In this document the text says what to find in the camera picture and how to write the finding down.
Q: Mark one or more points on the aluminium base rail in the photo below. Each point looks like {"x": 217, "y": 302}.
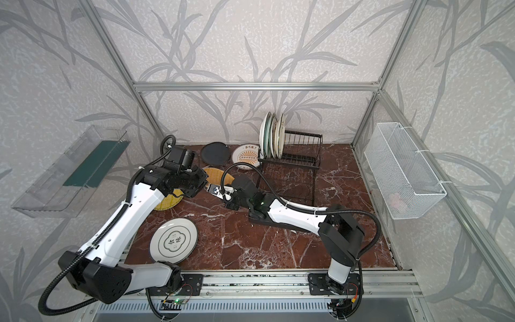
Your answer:
{"x": 292, "y": 284}

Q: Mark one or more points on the cream floral plate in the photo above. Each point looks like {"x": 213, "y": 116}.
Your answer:
{"x": 280, "y": 136}

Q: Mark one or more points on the black wire dish rack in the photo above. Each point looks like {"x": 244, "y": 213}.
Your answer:
{"x": 292, "y": 181}

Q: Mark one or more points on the black round plate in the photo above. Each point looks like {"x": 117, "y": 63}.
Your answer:
{"x": 215, "y": 154}

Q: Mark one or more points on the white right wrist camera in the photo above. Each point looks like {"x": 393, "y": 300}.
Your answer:
{"x": 221, "y": 192}

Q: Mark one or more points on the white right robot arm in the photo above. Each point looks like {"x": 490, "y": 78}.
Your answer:
{"x": 339, "y": 231}

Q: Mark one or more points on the orange woven bamboo plate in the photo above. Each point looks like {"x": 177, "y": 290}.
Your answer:
{"x": 215, "y": 176}

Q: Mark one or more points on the mint green flower plate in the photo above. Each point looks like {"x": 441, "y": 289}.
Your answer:
{"x": 270, "y": 122}

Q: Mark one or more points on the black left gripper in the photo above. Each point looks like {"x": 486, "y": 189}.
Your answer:
{"x": 199, "y": 182}

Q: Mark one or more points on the orange sunburst plate by rack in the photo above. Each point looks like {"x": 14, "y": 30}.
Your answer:
{"x": 248, "y": 154}

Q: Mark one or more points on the green rim lettered plate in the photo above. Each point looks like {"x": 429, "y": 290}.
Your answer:
{"x": 262, "y": 135}

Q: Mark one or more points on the white plate black emblem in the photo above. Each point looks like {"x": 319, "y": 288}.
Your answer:
{"x": 174, "y": 241}

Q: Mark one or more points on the orange sunburst plate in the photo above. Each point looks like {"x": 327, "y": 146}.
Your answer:
{"x": 248, "y": 154}
{"x": 275, "y": 136}

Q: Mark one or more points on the orange sunburst plate front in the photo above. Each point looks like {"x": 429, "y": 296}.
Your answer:
{"x": 275, "y": 136}

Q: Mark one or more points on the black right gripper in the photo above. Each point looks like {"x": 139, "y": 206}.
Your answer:
{"x": 233, "y": 193}

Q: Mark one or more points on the white mesh wall basket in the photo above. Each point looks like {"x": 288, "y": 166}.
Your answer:
{"x": 406, "y": 181}

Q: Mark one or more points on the clear acrylic wall shelf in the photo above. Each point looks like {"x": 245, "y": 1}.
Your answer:
{"x": 67, "y": 186}

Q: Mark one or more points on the yellow woven plate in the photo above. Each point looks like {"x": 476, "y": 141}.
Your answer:
{"x": 170, "y": 201}

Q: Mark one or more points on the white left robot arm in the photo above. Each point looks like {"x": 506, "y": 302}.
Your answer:
{"x": 95, "y": 269}

